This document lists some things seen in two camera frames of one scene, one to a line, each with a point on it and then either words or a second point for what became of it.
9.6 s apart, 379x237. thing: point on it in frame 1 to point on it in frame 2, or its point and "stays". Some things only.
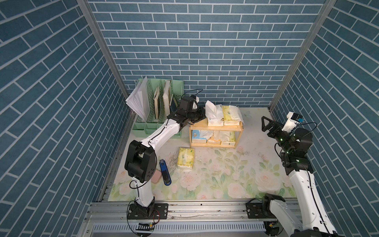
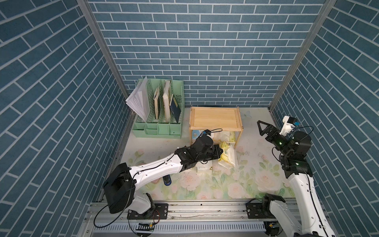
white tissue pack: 214,113 to 204,166
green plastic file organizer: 163,96 stays
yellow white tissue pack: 231,115 to 228,159
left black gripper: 200,110 to 214,147
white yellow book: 166,98 stays
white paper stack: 138,99 stays
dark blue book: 173,106 stays
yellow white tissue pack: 232,140 stays
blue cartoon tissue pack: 196,137 stays
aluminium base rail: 109,218 stays
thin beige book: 156,99 stays
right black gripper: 277,129 to 275,132
